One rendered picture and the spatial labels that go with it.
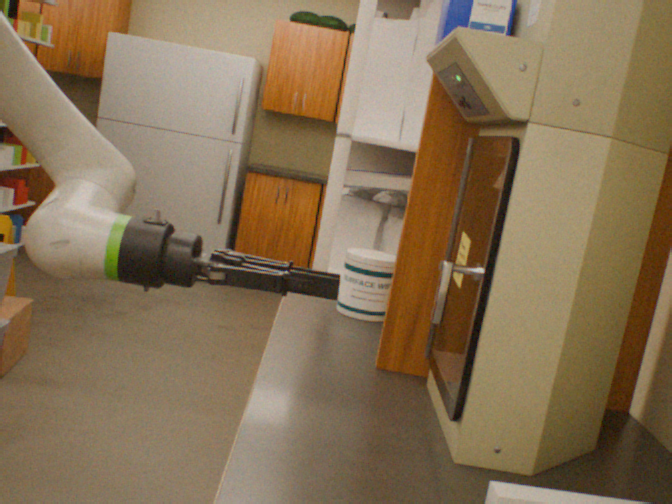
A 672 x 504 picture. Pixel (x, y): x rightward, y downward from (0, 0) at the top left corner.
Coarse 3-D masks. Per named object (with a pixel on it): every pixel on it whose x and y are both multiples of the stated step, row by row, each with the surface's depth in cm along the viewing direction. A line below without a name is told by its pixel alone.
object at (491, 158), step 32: (480, 160) 115; (512, 160) 96; (480, 192) 110; (480, 224) 106; (480, 256) 103; (480, 288) 99; (448, 320) 118; (448, 352) 113; (448, 384) 109; (448, 416) 105
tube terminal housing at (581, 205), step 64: (576, 0) 92; (640, 0) 92; (576, 64) 93; (640, 64) 95; (512, 128) 102; (576, 128) 94; (640, 128) 100; (512, 192) 96; (576, 192) 96; (640, 192) 105; (512, 256) 97; (576, 256) 97; (640, 256) 111; (512, 320) 99; (576, 320) 100; (512, 384) 100; (576, 384) 105; (512, 448) 102; (576, 448) 111
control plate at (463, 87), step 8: (456, 64) 103; (440, 72) 118; (448, 72) 112; (456, 72) 106; (448, 80) 116; (456, 80) 110; (464, 80) 105; (448, 88) 121; (456, 88) 114; (464, 88) 108; (472, 88) 103; (456, 96) 118; (464, 96) 112; (472, 96) 106; (472, 104) 110; (480, 104) 105; (464, 112) 121; (472, 112) 114; (480, 112) 109
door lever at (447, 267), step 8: (440, 264) 103; (448, 264) 102; (456, 264) 102; (440, 272) 103; (448, 272) 102; (456, 272) 103; (464, 272) 102; (472, 272) 102; (440, 280) 102; (448, 280) 102; (440, 288) 102; (448, 288) 103; (440, 296) 103; (440, 304) 103; (432, 312) 104; (440, 312) 103; (432, 320) 103; (440, 320) 103
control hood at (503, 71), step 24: (456, 48) 97; (480, 48) 93; (504, 48) 93; (528, 48) 93; (480, 72) 94; (504, 72) 93; (528, 72) 93; (480, 96) 102; (504, 96) 94; (528, 96) 94; (480, 120) 114; (504, 120) 100
